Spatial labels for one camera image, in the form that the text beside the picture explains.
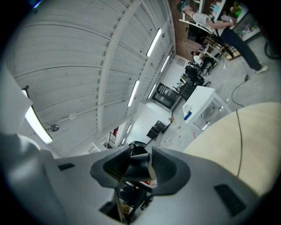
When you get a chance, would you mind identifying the glass display shelf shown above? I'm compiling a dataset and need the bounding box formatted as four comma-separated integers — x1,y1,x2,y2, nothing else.
232,2,262,42

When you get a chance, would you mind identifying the black swivel chair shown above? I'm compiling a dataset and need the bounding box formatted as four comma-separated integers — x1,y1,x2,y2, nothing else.
118,181,155,217

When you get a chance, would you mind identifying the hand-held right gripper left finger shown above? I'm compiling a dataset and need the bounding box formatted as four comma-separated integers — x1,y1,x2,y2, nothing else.
0,132,133,225

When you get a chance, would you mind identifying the white glass-sided cabinet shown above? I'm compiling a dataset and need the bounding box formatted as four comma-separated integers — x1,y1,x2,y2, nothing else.
182,85,233,132

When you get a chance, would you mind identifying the black box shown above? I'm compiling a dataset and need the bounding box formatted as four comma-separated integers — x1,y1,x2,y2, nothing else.
146,120,168,140

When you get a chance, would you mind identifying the black floor cable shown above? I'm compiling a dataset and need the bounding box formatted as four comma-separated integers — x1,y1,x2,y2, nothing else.
231,74,251,108

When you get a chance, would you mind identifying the white panel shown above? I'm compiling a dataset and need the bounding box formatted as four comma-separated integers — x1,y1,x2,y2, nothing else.
0,63,33,135

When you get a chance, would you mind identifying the white frame desk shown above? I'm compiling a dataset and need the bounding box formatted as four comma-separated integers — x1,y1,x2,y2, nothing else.
197,42,223,62

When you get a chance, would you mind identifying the black cabinet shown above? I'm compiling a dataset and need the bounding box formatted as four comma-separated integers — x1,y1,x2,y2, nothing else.
151,82,183,109

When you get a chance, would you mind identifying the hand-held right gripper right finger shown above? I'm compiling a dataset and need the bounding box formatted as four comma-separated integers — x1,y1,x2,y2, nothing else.
131,146,262,225

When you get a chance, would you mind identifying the thin black cable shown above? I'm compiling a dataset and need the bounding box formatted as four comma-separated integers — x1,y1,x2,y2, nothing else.
235,109,244,178

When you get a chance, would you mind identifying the black office chair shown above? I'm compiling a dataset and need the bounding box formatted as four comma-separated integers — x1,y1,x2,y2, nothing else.
184,65,212,89

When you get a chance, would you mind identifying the long ceiling light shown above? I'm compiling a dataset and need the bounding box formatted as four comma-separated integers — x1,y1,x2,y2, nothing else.
148,83,157,99
146,28,162,58
160,55,171,73
127,80,141,108
21,89,54,145

